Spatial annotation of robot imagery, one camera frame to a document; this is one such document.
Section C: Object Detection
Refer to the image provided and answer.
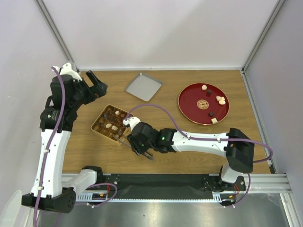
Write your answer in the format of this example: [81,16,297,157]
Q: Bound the white square chocolate bottom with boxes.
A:
[211,118,218,123]

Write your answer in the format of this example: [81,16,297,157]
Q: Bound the white chocolate pair right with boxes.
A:
[216,96,226,105]

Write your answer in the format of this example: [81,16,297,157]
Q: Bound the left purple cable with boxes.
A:
[32,66,66,227]

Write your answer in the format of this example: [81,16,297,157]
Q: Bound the aluminium frame rail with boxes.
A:
[33,172,294,204]

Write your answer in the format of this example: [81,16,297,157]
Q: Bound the silver tin lid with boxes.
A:
[125,72,163,102]

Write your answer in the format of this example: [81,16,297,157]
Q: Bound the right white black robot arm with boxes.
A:
[124,120,254,190]

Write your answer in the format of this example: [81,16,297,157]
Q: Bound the brown metal tongs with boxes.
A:
[113,135,154,160]

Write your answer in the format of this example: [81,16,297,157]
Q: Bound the round red plate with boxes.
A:
[178,83,230,125]

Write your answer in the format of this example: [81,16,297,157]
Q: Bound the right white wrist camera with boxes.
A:
[123,117,141,131]

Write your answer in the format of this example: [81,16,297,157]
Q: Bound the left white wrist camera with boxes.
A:
[52,62,82,81]

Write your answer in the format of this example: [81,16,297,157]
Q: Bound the gold chocolate box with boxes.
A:
[91,105,130,144]

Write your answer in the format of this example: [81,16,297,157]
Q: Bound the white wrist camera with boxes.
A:
[123,117,141,131]
[52,62,82,81]

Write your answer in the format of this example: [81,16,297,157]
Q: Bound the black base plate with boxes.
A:
[104,174,246,200]

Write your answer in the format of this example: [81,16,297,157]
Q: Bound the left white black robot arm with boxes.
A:
[21,70,107,213]

